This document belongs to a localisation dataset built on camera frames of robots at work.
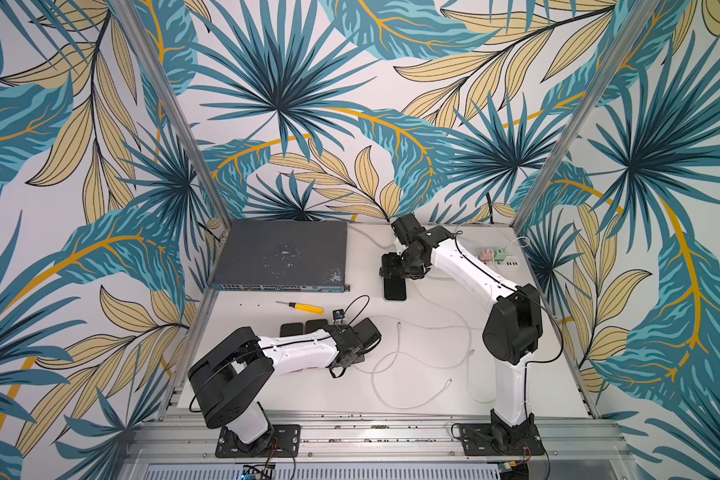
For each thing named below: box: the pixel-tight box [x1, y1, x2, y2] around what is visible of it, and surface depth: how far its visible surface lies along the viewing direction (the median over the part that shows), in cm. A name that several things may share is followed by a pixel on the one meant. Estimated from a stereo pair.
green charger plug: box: [494, 249, 508, 264], surface depth 105 cm
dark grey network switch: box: [207, 220, 350, 294], surface depth 106 cm
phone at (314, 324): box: [305, 319, 328, 333], surface depth 94 cm
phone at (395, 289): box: [382, 275, 408, 302], surface depth 89 cm
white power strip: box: [486, 255, 522, 271], surface depth 108 cm
